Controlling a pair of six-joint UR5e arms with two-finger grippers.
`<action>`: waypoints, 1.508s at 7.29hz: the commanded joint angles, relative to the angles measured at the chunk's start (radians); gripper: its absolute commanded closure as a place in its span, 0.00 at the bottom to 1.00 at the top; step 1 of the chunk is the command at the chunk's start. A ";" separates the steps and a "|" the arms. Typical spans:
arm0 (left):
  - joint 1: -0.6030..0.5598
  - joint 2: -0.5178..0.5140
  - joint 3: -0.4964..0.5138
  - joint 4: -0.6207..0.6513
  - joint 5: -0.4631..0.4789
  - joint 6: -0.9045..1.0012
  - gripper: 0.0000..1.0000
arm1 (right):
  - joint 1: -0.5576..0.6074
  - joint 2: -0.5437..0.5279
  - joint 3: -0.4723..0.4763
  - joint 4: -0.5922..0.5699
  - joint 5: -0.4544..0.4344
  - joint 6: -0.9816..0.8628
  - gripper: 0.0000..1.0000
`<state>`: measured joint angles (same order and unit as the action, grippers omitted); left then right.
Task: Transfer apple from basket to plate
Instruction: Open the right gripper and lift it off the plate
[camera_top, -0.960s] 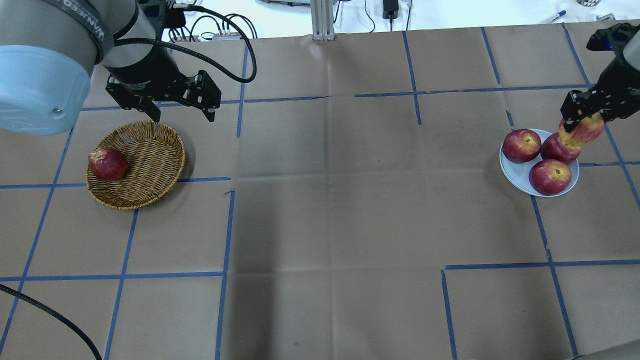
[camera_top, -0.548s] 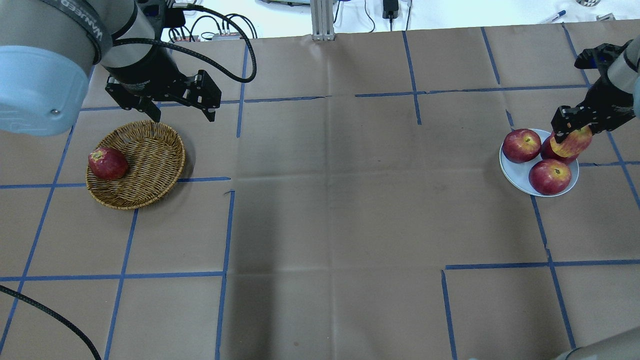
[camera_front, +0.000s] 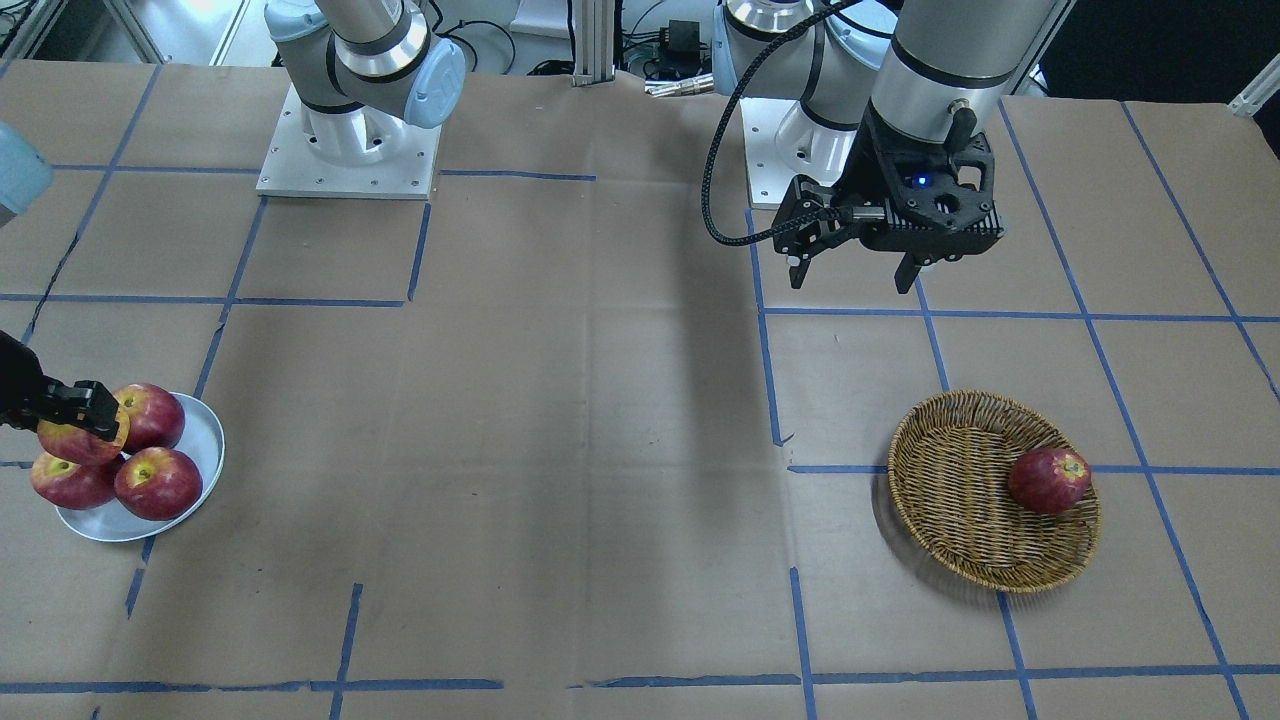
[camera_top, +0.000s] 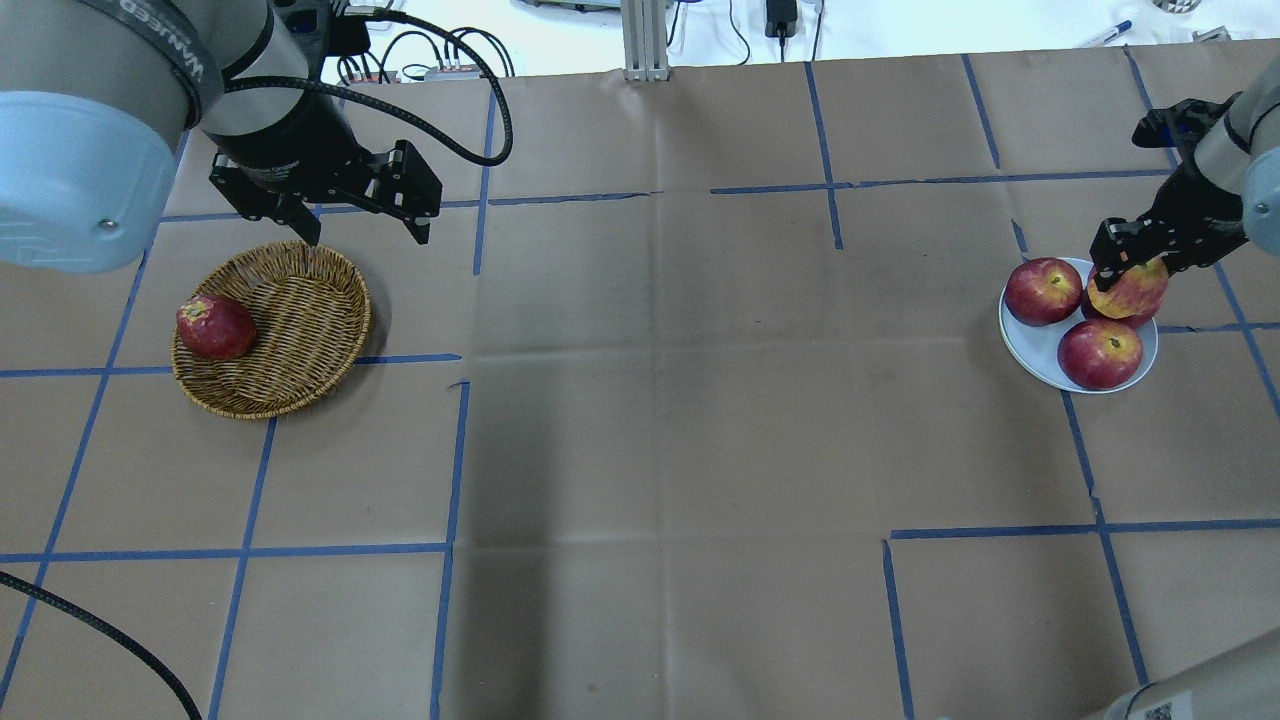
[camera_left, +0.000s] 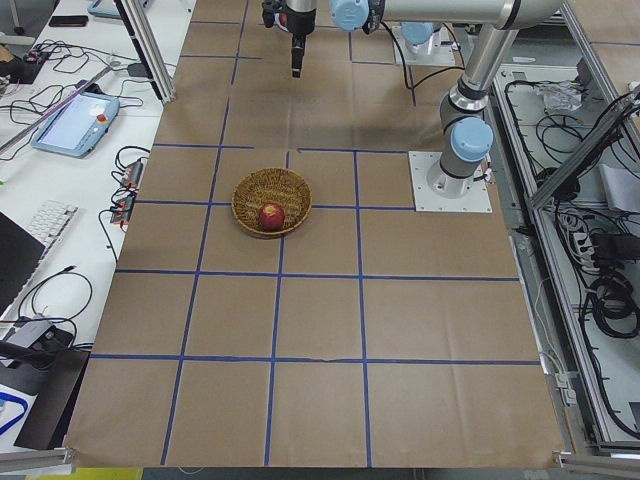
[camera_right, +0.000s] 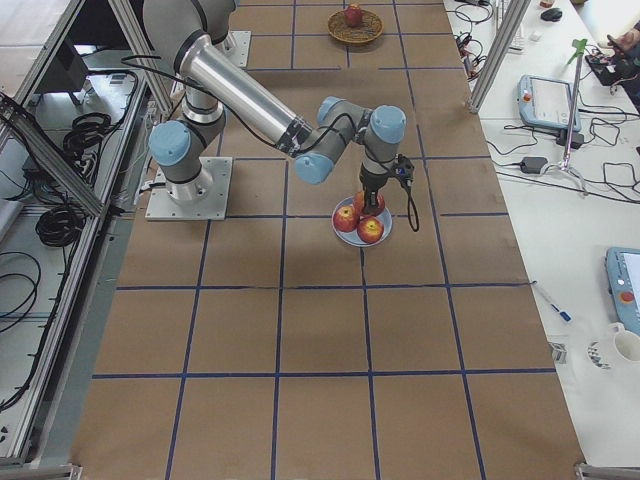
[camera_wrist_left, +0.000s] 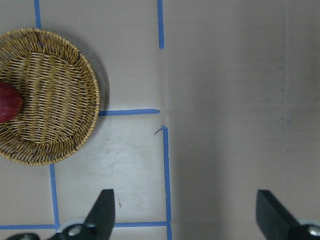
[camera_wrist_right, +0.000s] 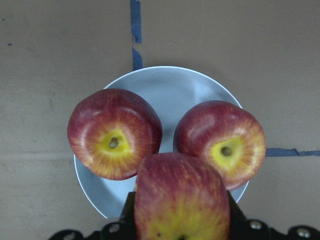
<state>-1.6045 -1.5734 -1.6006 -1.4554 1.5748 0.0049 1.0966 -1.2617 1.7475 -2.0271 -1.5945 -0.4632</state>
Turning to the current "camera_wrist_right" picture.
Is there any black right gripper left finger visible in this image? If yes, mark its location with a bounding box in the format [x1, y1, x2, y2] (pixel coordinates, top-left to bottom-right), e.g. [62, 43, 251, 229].
[49, 191, 137, 240]

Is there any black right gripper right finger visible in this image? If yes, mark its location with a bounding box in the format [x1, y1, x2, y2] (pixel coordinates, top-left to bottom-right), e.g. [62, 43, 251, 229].
[227, 192, 320, 240]

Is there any red apple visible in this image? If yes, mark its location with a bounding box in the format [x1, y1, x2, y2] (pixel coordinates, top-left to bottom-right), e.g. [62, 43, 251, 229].
[134, 152, 231, 240]
[173, 100, 266, 191]
[67, 88, 163, 181]

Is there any red apple on plate front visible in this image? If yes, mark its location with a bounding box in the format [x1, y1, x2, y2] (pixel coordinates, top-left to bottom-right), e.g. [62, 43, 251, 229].
[173, 100, 266, 191]

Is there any light blue plate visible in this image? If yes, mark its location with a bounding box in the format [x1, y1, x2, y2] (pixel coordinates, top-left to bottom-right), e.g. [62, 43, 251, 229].
[74, 66, 241, 219]

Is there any brown paper table cover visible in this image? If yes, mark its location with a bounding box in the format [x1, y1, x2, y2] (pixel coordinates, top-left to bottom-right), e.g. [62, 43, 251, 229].
[0, 0, 320, 240]

